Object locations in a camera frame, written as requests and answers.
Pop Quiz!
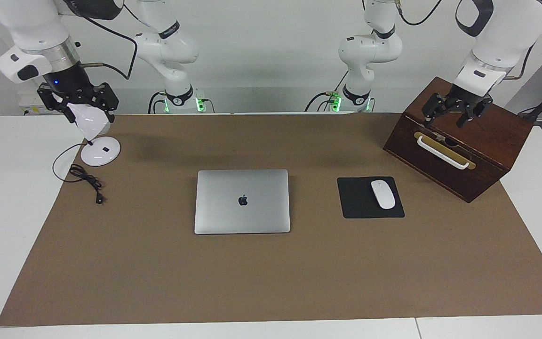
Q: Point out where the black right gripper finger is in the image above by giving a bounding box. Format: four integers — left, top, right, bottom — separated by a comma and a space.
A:
88, 82, 120, 113
37, 83, 78, 124

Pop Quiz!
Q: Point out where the white desk lamp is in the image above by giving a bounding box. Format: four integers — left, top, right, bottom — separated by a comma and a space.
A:
70, 103, 121, 167

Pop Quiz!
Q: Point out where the white computer mouse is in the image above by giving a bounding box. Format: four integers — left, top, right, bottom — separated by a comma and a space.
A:
371, 179, 396, 210

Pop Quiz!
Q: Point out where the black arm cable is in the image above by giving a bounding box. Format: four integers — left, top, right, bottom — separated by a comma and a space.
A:
76, 0, 138, 81
396, 0, 535, 81

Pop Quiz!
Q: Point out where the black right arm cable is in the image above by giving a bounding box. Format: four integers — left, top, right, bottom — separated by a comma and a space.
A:
76, 0, 138, 81

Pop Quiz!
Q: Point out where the silver laptop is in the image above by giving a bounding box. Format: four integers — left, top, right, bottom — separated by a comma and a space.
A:
194, 169, 291, 235

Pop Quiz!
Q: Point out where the black lamp power cable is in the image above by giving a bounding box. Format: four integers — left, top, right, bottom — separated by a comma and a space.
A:
52, 143, 107, 205

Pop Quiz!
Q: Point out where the dark brown wooden box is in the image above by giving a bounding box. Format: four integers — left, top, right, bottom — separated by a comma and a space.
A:
383, 77, 534, 203

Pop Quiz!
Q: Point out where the white wall power strip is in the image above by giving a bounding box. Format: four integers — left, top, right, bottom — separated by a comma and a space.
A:
18, 94, 50, 116

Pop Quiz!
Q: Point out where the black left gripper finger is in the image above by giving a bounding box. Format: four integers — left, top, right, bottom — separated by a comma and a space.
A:
456, 100, 493, 129
422, 93, 455, 129

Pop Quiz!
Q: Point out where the black mouse pad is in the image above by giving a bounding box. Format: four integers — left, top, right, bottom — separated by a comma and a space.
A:
337, 177, 406, 219

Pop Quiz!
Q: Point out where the brass handle plate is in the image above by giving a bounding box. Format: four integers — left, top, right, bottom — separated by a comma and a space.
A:
414, 131, 477, 170

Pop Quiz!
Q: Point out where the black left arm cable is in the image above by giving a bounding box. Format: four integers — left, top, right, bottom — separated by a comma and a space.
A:
396, 0, 535, 81

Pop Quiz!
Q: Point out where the white box handle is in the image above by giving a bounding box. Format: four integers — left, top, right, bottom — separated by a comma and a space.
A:
416, 135, 470, 170

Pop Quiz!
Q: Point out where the brown table mat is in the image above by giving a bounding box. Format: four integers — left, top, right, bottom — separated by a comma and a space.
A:
0, 112, 542, 327

